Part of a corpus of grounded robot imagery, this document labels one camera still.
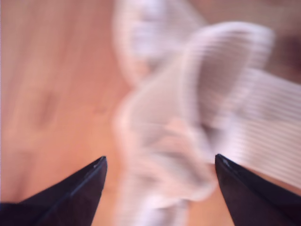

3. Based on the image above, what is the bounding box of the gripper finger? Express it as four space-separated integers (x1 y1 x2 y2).
21 155 108 226
214 154 301 226

